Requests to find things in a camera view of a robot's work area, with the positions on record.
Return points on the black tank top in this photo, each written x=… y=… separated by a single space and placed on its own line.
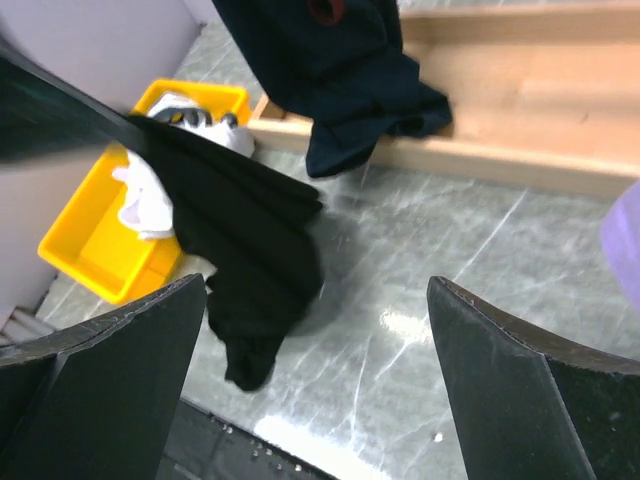
x=251 y=223

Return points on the purple t-shirt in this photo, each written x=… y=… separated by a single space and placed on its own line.
x=620 y=242

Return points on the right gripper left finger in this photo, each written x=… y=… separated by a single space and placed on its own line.
x=96 y=400

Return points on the white garment in tray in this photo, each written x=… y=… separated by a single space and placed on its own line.
x=147 y=209

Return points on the wooden clothes rack centre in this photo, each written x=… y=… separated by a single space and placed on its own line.
x=544 y=96

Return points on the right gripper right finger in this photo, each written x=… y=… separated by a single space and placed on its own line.
x=530 y=404

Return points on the yellow plastic tray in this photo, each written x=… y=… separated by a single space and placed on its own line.
x=89 y=244

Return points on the navy maroon tank top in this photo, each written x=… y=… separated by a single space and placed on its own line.
x=341 y=64

